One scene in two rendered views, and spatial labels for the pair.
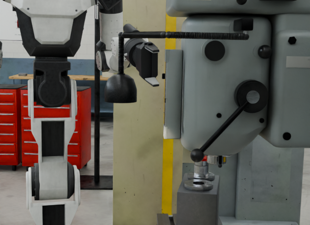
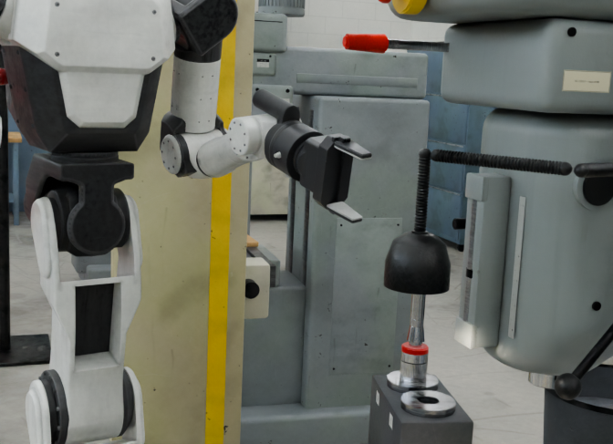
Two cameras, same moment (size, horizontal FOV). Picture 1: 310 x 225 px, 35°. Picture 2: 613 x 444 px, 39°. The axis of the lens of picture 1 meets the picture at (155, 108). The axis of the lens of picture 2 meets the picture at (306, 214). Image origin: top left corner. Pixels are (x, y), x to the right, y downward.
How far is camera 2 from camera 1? 0.54 m
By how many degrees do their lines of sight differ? 18
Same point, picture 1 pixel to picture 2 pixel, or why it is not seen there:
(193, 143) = (537, 357)
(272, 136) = not seen: outside the picture
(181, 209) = not seen: outside the picture
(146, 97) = (179, 202)
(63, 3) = (129, 43)
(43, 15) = (88, 69)
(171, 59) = (492, 196)
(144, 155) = (173, 314)
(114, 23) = (207, 82)
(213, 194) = (467, 421)
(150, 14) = not seen: hidden behind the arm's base
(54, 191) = (98, 426)
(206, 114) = (575, 304)
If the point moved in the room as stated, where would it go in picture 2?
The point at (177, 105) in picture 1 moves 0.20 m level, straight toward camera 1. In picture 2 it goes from (497, 283) to (590, 333)
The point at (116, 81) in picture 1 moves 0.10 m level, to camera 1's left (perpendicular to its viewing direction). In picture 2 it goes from (424, 251) to (336, 252)
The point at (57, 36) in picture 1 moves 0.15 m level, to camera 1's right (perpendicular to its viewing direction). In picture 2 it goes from (114, 112) to (202, 115)
